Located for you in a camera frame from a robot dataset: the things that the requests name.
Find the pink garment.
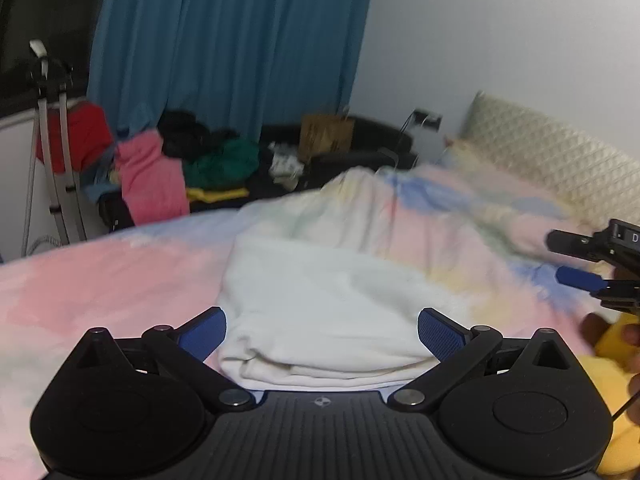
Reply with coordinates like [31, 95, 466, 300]
[114, 129, 191, 226]

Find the blue curtain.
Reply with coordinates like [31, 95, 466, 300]
[86, 0, 377, 141]

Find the white cabinet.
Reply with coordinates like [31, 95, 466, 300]
[0, 110, 66, 263]

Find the wall socket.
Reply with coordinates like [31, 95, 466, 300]
[411, 109, 443, 133]

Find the black sofa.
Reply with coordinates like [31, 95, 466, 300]
[190, 116, 421, 213]

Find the thin black cable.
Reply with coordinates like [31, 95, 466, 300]
[611, 391, 640, 423]

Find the brown paper bag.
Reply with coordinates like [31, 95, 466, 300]
[299, 112, 357, 163]

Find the black garment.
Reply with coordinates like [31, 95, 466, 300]
[157, 109, 241, 162]

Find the yellow folded garment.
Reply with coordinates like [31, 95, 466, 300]
[186, 186, 251, 205]

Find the cream quilted headboard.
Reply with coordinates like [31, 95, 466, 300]
[457, 90, 640, 236]

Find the dark window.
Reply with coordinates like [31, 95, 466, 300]
[0, 0, 118, 118]

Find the metal tripod stand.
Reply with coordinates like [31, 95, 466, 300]
[20, 39, 88, 258]

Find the pastel tie-dye blanket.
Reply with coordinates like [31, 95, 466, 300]
[0, 152, 640, 471]

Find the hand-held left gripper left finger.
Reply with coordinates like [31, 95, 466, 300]
[75, 306, 256, 413]

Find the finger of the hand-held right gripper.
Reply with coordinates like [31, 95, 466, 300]
[555, 266, 613, 295]
[546, 229, 608, 262]

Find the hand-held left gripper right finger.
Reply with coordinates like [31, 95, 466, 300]
[387, 307, 581, 413]

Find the green garment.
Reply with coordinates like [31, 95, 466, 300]
[184, 139, 261, 192]

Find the red garment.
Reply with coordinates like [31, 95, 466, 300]
[36, 101, 117, 173]

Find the black and white cloth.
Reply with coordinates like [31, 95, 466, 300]
[267, 141, 307, 185]

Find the white garment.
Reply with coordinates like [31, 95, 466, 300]
[216, 232, 481, 393]

